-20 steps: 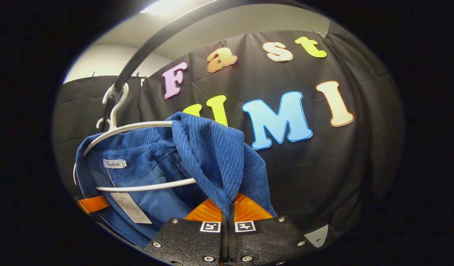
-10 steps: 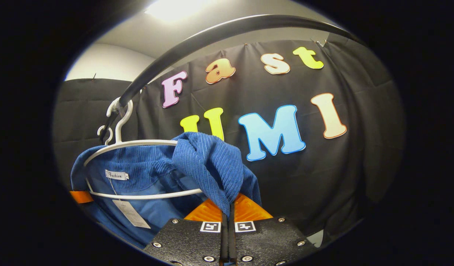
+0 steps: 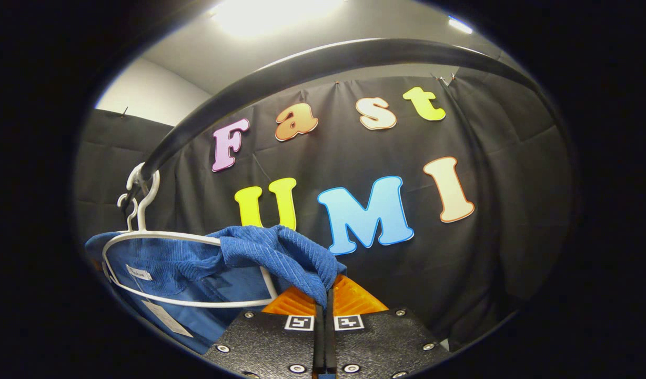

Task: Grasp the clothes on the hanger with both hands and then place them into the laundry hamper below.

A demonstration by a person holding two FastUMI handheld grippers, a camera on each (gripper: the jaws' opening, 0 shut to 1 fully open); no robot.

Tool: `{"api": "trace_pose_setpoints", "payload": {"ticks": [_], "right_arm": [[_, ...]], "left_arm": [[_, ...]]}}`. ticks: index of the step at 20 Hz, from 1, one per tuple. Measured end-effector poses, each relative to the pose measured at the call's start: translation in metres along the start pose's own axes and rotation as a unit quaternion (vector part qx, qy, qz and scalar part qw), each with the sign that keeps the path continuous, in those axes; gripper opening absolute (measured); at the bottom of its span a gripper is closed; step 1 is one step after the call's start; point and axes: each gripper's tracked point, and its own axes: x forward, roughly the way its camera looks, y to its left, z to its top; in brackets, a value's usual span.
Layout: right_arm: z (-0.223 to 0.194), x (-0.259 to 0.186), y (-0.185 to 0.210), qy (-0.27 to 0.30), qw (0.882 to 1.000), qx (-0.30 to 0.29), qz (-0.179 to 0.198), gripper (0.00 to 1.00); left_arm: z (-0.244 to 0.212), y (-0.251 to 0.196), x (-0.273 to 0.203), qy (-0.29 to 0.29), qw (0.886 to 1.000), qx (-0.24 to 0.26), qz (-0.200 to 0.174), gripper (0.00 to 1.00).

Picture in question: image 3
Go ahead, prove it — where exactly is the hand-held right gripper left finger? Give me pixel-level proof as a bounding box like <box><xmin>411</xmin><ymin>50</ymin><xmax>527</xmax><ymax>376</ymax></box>
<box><xmin>204</xmin><ymin>287</ymin><xmax>325</xmax><ymax>379</ymax></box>

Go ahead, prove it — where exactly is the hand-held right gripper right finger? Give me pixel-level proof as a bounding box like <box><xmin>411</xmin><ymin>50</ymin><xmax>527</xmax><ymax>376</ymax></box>
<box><xmin>326</xmin><ymin>274</ymin><xmax>451</xmax><ymax>379</ymax></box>

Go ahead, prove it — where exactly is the blue corduroy jacket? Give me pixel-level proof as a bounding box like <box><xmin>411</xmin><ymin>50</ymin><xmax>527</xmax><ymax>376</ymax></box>
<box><xmin>85</xmin><ymin>225</ymin><xmax>347</xmax><ymax>354</ymax></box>

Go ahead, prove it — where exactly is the white clothes hanger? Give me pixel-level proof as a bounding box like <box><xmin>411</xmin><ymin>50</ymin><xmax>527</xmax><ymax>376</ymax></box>
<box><xmin>102</xmin><ymin>163</ymin><xmax>279</xmax><ymax>309</ymax></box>
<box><xmin>117</xmin><ymin>193</ymin><xmax>140</xmax><ymax>232</ymax></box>

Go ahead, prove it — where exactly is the black backdrop cloth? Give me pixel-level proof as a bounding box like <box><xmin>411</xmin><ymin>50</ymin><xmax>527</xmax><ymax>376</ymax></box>
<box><xmin>73</xmin><ymin>66</ymin><xmax>576</xmax><ymax>351</ymax></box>

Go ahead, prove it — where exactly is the black garment rack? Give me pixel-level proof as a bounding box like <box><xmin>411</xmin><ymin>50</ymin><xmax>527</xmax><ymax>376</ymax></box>
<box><xmin>120</xmin><ymin>38</ymin><xmax>571</xmax><ymax>222</ymax></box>

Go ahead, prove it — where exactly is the small ceiling light panel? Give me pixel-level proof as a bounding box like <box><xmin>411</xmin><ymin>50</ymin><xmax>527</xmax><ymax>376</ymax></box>
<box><xmin>448</xmin><ymin>16</ymin><xmax>474</xmax><ymax>35</ymax></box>

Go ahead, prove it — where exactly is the large ceiling light panel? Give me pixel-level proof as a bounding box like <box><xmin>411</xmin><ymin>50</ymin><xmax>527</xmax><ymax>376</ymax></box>
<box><xmin>210</xmin><ymin>0</ymin><xmax>346</xmax><ymax>36</ymax></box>

